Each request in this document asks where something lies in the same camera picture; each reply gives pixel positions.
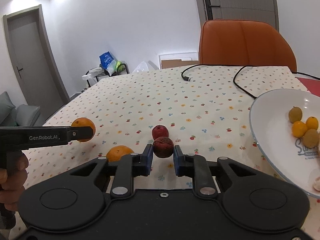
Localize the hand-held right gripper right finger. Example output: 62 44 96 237
174 144 254 196

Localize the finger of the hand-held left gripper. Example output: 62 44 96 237
67 126 96 144

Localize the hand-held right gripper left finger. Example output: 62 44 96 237
70 144 153 197

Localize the large orange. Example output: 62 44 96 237
106 145 135 162
71 117 96 142

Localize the dark purple plum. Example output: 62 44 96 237
153 137 174 159

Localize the white ceramic plate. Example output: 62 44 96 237
249 89 320 198

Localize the small orange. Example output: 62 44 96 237
305 116 319 130
292 121 308 138

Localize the green kiwi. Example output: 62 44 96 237
288 107 303 123
302 129 320 148

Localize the person's left hand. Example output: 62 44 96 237
0 154 29 201

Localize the grey sofa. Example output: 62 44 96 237
0 91 41 127

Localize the red plum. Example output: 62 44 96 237
152 125 169 140

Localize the floral print tablecloth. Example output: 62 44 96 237
24 65 310 195

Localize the blue printed bag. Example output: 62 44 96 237
99 51 117 77

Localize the black metal rack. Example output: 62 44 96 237
85 64 130 88

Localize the grey interior door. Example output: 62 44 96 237
3 4 70 105

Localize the clear plastic bag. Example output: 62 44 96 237
131 60 154 73

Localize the brown cardboard sheet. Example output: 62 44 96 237
161 59 200 69

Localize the cardboard box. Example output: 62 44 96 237
158 52 199 69

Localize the orange chair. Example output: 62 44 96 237
199 19 297 73

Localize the red table mat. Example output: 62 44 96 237
296 77 320 94

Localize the black cable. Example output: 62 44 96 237
181 64 244 82
233 66 320 99

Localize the black door handle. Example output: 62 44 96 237
204 0 221 20

